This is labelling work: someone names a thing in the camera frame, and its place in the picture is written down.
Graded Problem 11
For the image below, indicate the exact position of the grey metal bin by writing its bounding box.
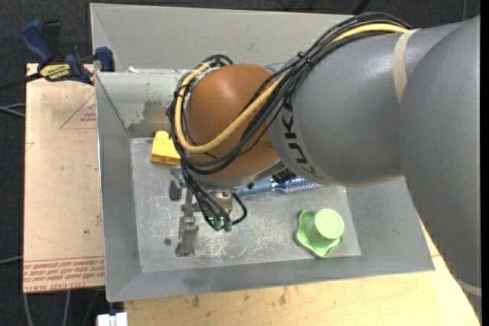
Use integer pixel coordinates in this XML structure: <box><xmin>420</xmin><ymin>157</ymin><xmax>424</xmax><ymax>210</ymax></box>
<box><xmin>89</xmin><ymin>2</ymin><xmax>436</xmax><ymax>303</ymax></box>

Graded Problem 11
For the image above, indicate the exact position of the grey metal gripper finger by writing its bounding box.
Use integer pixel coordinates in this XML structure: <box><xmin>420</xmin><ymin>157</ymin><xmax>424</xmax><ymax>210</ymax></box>
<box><xmin>174</xmin><ymin>216</ymin><xmax>200</xmax><ymax>257</ymax></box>
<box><xmin>168</xmin><ymin>166</ymin><xmax>186</xmax><ymax>202</ymax></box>

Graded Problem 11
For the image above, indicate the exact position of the yellow block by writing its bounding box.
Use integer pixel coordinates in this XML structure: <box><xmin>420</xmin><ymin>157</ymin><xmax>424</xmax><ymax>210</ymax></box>
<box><xmin>149</xmin><ymin>130</ymin><xmax>183</xmax><ymax>167</ymax></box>

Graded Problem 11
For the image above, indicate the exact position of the brown cardboard board, red print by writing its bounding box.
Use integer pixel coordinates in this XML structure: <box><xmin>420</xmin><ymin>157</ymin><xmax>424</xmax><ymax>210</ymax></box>
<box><xmin>22</xmin><ymin>63</ymin><xmax>106</xmax><ymax>294</ymax></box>

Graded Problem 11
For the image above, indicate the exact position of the green cup with wavy base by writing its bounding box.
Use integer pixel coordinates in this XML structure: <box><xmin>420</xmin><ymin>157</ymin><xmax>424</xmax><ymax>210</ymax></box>
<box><xmin>293</xmin><ymin>207</ymin><xmax>346</xmax><ymax>260</ymax></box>

